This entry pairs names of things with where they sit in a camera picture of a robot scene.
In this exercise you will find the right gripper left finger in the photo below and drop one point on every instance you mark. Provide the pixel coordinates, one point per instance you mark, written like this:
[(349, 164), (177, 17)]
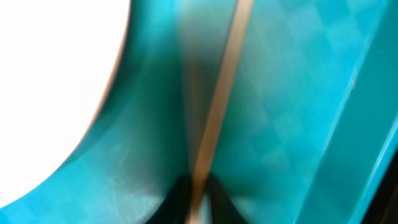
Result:
[(176, 205)]

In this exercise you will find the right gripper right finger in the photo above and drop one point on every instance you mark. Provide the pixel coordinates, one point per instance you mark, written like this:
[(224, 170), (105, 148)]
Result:
[(223, 210)]

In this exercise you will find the pink white bowl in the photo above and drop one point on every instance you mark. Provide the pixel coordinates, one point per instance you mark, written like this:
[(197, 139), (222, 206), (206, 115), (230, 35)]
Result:
[(58, 61)]

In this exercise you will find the wooden chopstick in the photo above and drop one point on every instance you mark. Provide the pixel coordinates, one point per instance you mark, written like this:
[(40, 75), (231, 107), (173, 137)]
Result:
[(219, 104)]

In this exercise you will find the teal plastic serving tray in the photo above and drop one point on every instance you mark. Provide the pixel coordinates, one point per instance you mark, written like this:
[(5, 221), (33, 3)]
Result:
[(310, 128)]

